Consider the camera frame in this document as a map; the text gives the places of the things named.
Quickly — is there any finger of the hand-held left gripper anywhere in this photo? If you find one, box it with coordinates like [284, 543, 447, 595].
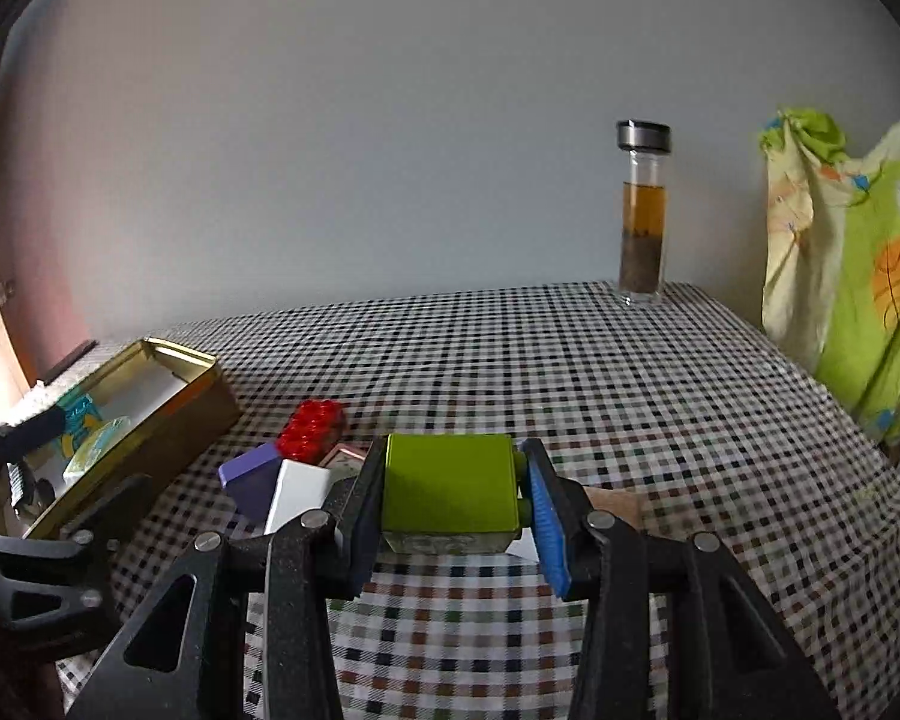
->
[0, 401, 68, 466]
[0, 472, 155, 661]

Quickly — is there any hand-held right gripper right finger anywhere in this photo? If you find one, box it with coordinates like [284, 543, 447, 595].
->
[521, 436, 841, 720]

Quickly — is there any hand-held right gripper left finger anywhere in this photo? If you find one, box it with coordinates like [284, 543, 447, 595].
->
[67, 439, 387, 720]

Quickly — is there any clear plastic case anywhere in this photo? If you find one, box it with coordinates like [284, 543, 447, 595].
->
[64, 416, 134, 488]

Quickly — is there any white and tan box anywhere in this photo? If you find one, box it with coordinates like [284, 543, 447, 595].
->
[506, 486, 646, 563]

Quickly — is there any white building block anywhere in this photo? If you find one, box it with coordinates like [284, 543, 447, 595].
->
[264, 459, 335, 537]

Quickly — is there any green building block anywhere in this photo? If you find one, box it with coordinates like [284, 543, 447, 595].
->
[381, 433, 530, 556]

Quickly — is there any red building block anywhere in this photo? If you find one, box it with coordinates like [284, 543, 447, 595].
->
[277, 399, 347, 462]

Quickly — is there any gold metal tin box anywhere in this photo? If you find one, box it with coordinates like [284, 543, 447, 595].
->
[22, 337, 242, 541]

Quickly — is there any purple building block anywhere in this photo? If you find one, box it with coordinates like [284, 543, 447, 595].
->
[218, 442, 284, 518]

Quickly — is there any wooden door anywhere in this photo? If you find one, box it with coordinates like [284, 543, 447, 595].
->
[0, 52, 46, 421]

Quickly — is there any black flat bar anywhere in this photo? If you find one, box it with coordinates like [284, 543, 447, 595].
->
[37, 340, 98, 383]

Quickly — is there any checkered tablecloth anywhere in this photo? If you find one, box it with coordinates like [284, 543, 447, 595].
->
[4, 281, 900, 720]

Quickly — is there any glass tea bottle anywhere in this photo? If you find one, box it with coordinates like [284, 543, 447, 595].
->
[616, 120, 674, 305]

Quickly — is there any green printed blanket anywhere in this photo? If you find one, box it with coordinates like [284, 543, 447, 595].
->
[757, 109, 900, 447]

